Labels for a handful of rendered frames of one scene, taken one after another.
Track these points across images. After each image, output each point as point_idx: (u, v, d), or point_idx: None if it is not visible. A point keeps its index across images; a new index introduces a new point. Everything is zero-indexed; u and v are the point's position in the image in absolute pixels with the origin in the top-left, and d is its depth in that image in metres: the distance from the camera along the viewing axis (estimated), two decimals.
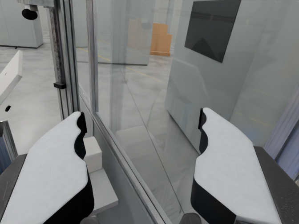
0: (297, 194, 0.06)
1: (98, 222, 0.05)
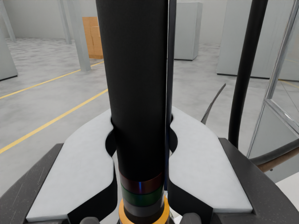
0: (260, 176, 0.07)
1: (98, 222, 0.05)
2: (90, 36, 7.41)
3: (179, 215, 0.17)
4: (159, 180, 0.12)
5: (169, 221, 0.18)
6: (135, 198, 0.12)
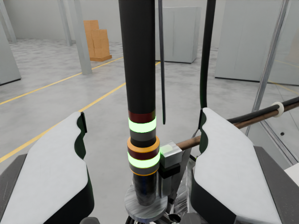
0: (297, 194, 0.06)
1: (98, 222, 0.05)
2: (91, 39, 7.55)
3: (167, 152, 0.26)
4: (152, 115, 0.21)
5: (160, 157, 0.26)
6: (138, 126, 0.21)
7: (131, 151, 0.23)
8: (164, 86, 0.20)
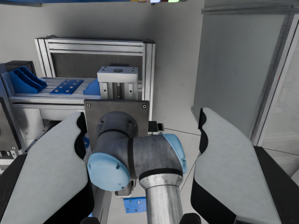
0: (297, 194, 0.06)
1: (98, 222, 0.05)
2: None
3: None
4: None
5: None
6: None
7: None
8: None
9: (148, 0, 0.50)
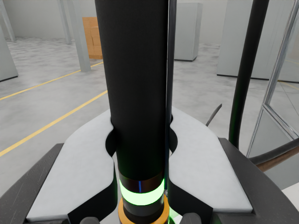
0: (260, 176, 0.07)
1: (98, 222, 0.05)
2: (90, 36, 7.41)
3: (179, 214, 0.17)
4: (159, 179, 0.12)
5: (169, 220, 0.18)
6: (135, 197, 0.12)
7: None
8: None
9: None
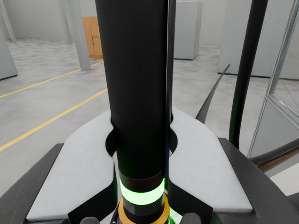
0: (260, 176, 0.07)
1: (98, 222, 0.05)
2: (90, 35, 7.40)
3: (179, 215, 0.17)
4: (159, 178, 0.12)
5: (169, 221, 0.18)
6: (135, 197, 0.12)
7: None
8: None
9: None
